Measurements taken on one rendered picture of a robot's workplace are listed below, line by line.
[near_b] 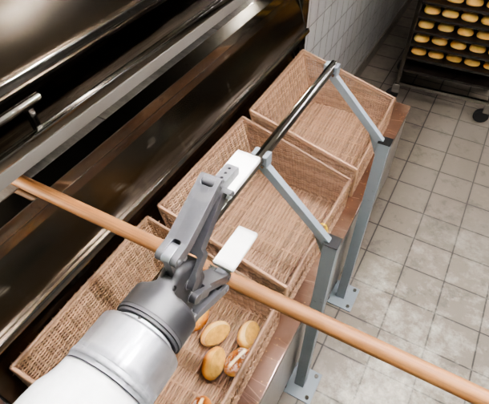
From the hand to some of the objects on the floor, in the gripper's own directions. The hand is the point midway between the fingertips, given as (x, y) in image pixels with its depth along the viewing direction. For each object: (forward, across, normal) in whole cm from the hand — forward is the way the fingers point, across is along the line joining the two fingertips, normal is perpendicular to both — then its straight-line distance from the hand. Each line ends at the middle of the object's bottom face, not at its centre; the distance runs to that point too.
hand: (244, 202), depth 56 cm
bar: (+34, +149, -6) cm, 153 cm away
